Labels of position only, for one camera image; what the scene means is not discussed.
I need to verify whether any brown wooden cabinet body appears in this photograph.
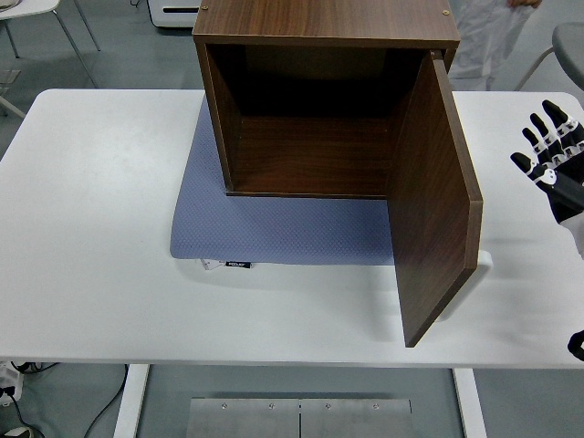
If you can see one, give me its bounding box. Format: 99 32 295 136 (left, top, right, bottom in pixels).
192 0 461 201

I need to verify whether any grey chair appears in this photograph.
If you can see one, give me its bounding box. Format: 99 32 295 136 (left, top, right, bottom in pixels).
515 23 584 92

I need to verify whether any white appliance box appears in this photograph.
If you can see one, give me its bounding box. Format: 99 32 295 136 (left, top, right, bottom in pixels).
148 0 205 30

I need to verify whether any black floor cable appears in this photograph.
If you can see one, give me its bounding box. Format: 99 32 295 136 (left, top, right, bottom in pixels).
84 363 130 438

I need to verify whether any brown wooden cabinet door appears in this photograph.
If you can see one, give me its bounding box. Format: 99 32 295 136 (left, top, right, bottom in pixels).
385 49 484 349

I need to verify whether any grey metal plate with screws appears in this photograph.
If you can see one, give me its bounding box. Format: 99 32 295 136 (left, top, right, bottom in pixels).
299 399 412 438
187 397 300 438

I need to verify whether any person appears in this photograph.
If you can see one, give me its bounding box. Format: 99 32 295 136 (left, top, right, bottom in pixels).
449 0 544 91

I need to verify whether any white chair with metal legs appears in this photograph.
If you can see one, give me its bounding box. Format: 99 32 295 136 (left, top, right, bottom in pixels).
0 0 101 89

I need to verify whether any white power strip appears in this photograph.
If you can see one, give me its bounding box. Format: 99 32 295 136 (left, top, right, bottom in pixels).
0 362 25 407

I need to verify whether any blue-grey textured mat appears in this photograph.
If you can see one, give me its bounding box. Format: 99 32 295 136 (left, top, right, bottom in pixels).
169 98 396 267

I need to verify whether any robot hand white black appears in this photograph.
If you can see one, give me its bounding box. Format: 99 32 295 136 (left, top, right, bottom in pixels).
509 99 584 260

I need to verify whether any white table leg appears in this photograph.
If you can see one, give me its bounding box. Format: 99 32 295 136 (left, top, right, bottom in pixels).
112 364 151 438
453 367 488 438

